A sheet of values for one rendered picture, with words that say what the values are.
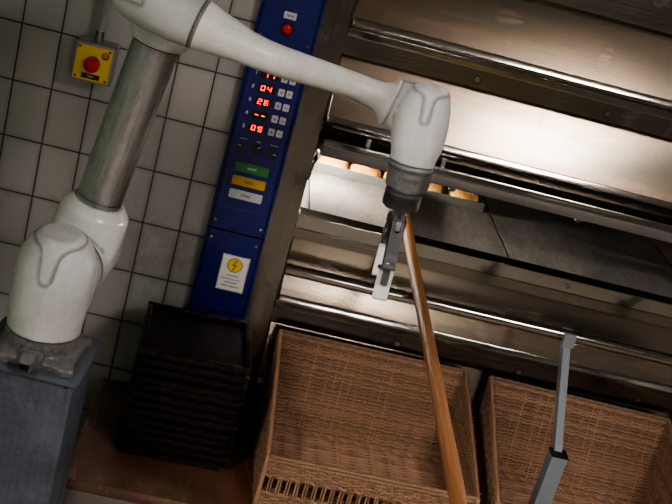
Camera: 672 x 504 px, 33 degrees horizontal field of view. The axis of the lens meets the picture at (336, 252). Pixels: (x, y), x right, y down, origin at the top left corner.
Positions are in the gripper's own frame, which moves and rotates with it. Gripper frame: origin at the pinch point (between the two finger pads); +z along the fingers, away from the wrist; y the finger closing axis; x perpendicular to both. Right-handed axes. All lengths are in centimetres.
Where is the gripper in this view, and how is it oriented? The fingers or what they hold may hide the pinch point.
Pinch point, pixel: (379, 282)
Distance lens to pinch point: 233.4
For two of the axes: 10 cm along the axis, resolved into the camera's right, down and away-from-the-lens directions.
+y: -0.3, 3.3, -9.4
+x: 9.7, 2.3, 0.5
